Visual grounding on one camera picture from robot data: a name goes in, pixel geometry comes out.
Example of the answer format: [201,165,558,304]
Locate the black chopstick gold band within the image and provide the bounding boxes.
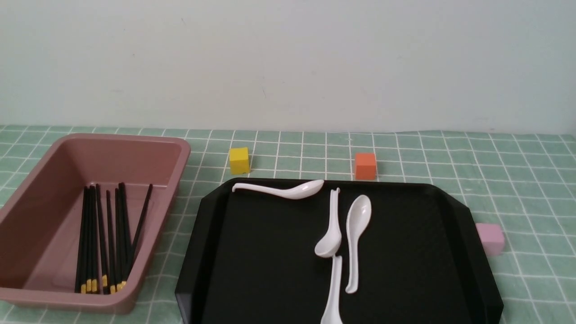
[123,183,153,286]
[95,184,110,295]

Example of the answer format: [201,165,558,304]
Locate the white ceramic soup spoon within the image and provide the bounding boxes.
[314,187,342,258]
[320,256,343,324]
[345,195,372,294]
[232,179,324,200]

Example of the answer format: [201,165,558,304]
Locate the yellow cube block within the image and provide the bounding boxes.
[229,146,251,175]

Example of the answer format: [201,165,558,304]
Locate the orange cube block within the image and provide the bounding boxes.
[354,152,377,181]

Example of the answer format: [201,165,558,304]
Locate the black plastic tray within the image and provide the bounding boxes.
[175,178,504,324]

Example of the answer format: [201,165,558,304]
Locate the pink cube block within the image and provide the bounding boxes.
[476,223,505,257]

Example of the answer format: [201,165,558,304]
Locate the green checkered tablecloth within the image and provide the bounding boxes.
[0,124,576,324]

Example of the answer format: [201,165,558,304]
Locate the pink plastic bin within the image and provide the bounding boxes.
[0,133,191,314]

